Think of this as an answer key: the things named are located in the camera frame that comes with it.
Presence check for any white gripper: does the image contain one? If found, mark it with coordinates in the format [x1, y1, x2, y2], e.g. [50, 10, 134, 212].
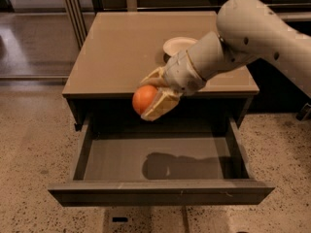
[139, 50, 206, 121]

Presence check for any orange fruit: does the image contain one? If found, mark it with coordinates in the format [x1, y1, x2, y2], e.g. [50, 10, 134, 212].
[132, 85, 157, 116]

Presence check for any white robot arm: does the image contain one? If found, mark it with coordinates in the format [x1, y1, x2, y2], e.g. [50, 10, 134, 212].
[141, 0, 311, 121]

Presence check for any grey drawer cabinet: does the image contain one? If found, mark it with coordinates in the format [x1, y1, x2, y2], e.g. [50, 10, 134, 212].
[61, 11, 260, 132]

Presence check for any open grey top drawer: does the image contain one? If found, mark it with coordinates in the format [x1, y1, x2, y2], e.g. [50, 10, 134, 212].
[49, 116, 275, 207]

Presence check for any white paper bowl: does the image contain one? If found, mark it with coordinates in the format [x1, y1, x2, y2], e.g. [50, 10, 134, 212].
[163, 37, 197, 56]

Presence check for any metal window frame rail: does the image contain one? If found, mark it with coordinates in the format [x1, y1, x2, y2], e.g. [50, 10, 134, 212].
[64, 0, 87, 49]

